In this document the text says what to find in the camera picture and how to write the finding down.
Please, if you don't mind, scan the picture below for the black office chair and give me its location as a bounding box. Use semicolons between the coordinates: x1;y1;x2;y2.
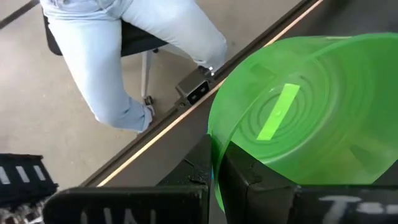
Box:
42;14;169;106

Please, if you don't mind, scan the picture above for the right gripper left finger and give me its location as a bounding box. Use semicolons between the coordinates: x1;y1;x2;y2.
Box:
42;134;213;224

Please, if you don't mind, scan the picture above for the person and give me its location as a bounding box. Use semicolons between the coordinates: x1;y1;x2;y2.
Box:
39;0;228;133

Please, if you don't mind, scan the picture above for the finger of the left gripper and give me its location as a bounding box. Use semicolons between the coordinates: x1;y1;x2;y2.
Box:
0;153;59;207

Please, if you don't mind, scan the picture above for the small green translucent bowl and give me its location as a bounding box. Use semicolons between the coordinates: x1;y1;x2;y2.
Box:
207;32;398;212

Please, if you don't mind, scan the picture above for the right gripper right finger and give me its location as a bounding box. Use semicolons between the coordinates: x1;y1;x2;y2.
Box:
218;141;398;224

